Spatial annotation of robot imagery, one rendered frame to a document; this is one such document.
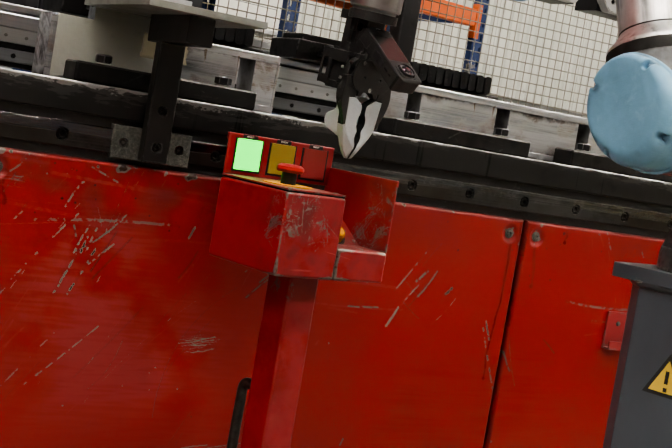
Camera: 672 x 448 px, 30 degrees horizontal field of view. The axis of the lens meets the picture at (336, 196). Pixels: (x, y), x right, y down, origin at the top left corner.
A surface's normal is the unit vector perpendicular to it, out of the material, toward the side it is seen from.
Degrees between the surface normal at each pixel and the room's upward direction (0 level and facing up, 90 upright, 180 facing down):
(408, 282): 90
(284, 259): 90
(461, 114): 90
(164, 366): 90
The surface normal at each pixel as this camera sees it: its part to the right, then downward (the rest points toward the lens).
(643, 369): -0.72, -0.09
